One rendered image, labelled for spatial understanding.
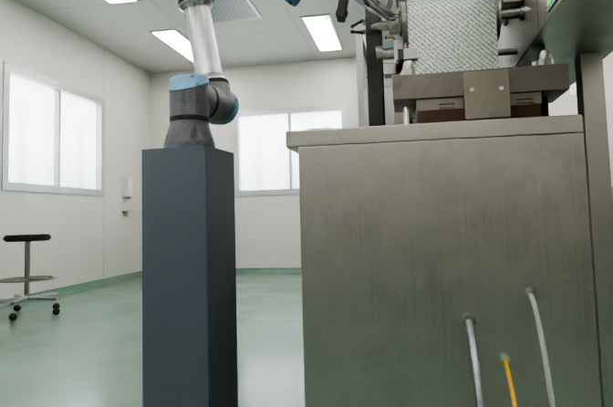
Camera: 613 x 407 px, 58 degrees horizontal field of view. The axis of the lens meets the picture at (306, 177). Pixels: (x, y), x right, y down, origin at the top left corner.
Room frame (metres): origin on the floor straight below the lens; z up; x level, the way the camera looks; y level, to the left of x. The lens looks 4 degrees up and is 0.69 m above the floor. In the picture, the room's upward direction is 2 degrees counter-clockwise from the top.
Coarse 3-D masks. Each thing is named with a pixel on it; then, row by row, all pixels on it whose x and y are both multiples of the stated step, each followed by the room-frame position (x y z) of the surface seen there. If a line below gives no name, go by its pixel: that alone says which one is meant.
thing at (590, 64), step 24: (576, 72) 1.58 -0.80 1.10; (600, 72) 1.52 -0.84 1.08; (600, 96) 1.53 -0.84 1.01; (600, 120) 1.53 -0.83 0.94; (600, 144) 1.53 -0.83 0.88; (600, 168) 1.53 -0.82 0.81; (600, 192) 1.53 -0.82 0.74; (600, 216) 1.53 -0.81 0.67; (600, 240) 1.53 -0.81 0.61; (600, 264) 1.53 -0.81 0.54; (600, 288) 1.53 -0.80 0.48; (600, 312) 1.53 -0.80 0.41; (600, 336) 1.53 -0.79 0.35; (600, 360) 1.53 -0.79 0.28; (600, 384) 1.54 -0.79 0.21
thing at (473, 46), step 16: (416, 32) 1.49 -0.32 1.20; (432, 32) 1.48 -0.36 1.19; (448, 32) 1.47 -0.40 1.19; (464, 32) 1.46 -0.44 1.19; (480, 32) 1.46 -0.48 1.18; (496, 32) 1.45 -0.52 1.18; (432, 48) 1.48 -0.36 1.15; (448, 48) 1.47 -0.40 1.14; (464, 48) 1.46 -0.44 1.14; (480, 48) 1.46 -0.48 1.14; (496, 48) 1.45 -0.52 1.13; (416, 64) 1.49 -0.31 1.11; (432, 64) 1.48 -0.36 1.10; (448, 64) 1.47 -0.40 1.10; (464, 64) 1.46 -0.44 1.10; (480, 64) 1.46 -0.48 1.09; (496, 64) 1.45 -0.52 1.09
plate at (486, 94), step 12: (468, 72) 1.25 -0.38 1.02; (480, 72) 1.25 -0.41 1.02; (492, 72) 1.24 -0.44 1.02; (504, 72) 1.24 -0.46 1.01; (468, 84) 1.25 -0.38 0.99; (480, 84) 1.25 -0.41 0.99; (492, 84) 1.24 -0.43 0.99; (504, 84) 1.24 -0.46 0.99; (468, 96) 1.25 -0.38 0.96; (480, 96) 1.25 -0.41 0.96; (492, 96) 1.24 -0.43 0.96; (504, 96) 1.24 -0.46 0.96; (468, 108) 1.25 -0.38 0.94; (480, 108) 1.25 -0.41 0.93; (492, 108) 1.24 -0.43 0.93; (504, 108) 1.24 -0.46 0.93
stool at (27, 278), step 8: (8, 240) 4.21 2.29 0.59; (16, 240) 4.20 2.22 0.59; (24, 240) 4.21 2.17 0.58; (32, 240) 4.24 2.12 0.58; (40, 240) 4.29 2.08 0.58; (0, 280) 4.22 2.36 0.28; (8, 280) 4.30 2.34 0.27; (24, 280) 4.17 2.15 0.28; (32, 280) 4.20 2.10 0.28; (40, 280) 4.24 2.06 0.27; (24, 288) 4.35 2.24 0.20; (16, 296) 4.50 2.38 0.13; (24, 296) 4.42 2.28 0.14; (32, 296) 4.41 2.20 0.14; (40, 296) 4.45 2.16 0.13; (48, 296) 4.51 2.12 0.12; (16, 304) 4.13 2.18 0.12; (56, 304) 4.57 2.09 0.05; (56, 312) 4.29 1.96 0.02
